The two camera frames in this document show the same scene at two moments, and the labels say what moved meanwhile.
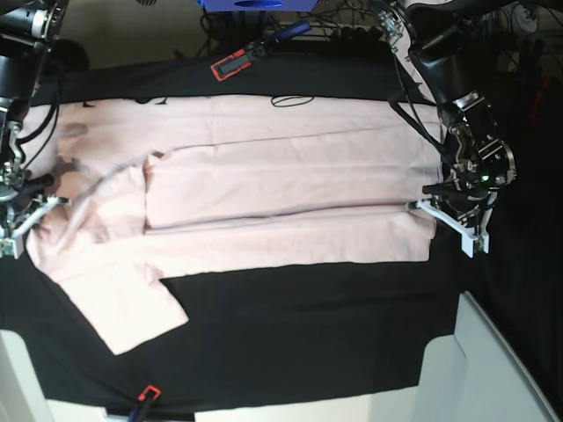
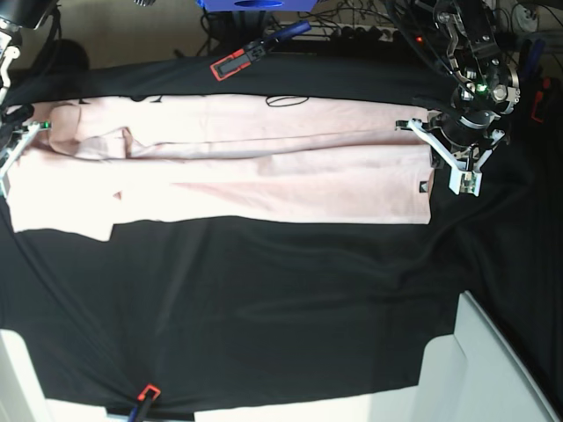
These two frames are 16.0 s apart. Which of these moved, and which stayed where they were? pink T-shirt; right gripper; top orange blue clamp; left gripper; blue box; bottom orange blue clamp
Moved: left gripper; right gripper; pink T-shirt
Stayed: blue box; top orange blue clamp; bottom orange blue clamp
